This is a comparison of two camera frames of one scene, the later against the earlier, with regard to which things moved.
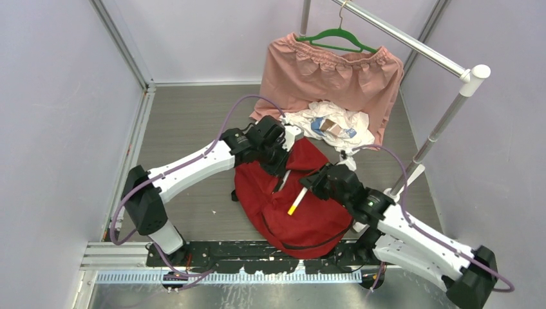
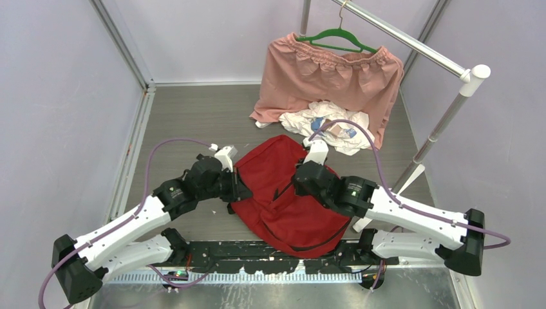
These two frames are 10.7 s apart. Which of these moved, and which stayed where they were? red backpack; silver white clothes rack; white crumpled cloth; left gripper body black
Moved: left gripper body black
Stayed: white crumpled cloth; silver white clothes rack; red backpack
